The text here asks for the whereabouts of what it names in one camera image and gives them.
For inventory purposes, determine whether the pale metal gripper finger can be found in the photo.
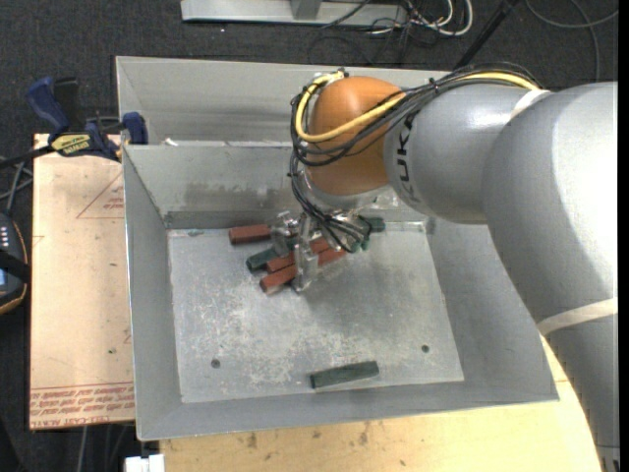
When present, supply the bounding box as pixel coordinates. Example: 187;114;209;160
270;210;302;256
293;236;321;295

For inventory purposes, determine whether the red-brown flat block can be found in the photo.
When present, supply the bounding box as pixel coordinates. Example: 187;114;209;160
228;223;273;246
258;248;348;294
264;239;331;273

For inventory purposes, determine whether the dark green flat block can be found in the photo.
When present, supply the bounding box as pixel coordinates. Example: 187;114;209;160
245;246;292;272
309;360;380;390

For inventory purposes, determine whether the grey metal bin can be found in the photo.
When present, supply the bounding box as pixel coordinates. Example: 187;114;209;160
115;55;560;442

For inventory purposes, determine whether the brown cardboard board, red print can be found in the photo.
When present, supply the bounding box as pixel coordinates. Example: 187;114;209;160
29;133;137;431

